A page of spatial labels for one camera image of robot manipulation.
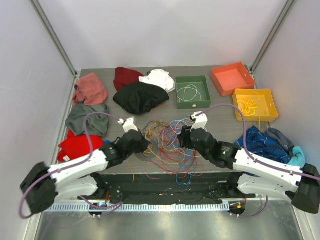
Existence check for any white slotted cable duct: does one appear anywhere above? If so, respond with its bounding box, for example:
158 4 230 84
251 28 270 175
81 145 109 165
45 202 230 213

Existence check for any left aluminium frame post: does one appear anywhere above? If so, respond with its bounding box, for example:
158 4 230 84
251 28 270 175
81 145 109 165
29 0 78 77

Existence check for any aluminium frame post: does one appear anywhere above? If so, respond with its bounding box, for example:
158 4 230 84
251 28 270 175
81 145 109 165
250 0 297 74
29 0 78 77

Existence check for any blue cable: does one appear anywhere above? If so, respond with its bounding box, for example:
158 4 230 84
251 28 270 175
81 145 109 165
162 117 206 186

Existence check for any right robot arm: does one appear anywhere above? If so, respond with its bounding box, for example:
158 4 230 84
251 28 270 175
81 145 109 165
177 126 320 214

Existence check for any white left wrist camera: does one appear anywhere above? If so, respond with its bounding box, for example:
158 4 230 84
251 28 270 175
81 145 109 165
117 116 139 133

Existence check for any grey-blue cloth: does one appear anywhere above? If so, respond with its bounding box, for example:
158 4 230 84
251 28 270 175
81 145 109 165
264 127 295 154

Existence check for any right aluminium frame post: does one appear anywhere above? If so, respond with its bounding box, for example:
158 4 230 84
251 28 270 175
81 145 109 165
250 0 297 74

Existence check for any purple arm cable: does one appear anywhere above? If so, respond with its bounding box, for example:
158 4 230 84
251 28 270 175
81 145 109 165
19 112 123 220
192 104 320 180

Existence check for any white cable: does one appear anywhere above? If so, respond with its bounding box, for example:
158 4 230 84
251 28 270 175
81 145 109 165
177 84 202 103
172 118 209 158

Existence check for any yellow plastic bin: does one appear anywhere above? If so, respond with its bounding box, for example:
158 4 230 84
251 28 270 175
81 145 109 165
232 88 279 123

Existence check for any black cloth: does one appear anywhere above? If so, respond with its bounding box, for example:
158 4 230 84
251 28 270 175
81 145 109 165
113 82 170 115

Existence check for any pink cloth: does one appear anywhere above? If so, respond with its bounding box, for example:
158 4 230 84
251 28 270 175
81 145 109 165
72 73 109 106

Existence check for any bright red cloth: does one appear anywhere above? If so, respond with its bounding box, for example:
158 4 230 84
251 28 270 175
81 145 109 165
57 130 90 163

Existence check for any grey cloth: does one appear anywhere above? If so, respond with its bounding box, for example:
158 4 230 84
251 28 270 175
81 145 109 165
65 103 110 138

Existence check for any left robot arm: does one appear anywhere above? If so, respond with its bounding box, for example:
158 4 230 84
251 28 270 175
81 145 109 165
19 130 150 216

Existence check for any green plastic bin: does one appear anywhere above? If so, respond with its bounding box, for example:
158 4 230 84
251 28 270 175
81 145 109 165
175 75 212 110

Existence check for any orange plastic bin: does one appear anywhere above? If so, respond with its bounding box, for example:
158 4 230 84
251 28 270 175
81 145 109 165
211 62 256 97

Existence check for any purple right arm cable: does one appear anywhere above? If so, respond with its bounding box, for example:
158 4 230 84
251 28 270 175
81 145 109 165
192 104 320 180

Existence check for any bright yellow cable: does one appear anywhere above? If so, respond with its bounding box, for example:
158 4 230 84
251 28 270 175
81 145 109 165
236 98 259 117

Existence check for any grey coiled cable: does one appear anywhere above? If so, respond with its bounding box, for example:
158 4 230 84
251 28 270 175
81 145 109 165
133 143 159 162

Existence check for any dark red cloth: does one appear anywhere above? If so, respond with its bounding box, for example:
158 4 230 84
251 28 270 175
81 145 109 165
113 67 144 91

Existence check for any white cloth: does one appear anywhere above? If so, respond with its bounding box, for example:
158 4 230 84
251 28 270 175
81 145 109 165
138 69 176 93

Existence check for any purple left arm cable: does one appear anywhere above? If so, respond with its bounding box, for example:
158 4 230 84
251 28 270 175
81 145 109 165
19 112 123 220

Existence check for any blue plaid shirt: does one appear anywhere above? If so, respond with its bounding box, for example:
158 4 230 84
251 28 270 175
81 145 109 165
245 126 293 164

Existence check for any turquoise cloth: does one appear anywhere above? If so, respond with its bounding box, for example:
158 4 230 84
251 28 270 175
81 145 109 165
288 146 306 168

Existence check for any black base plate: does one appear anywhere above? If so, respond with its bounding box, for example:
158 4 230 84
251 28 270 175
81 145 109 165
85 172 256 205

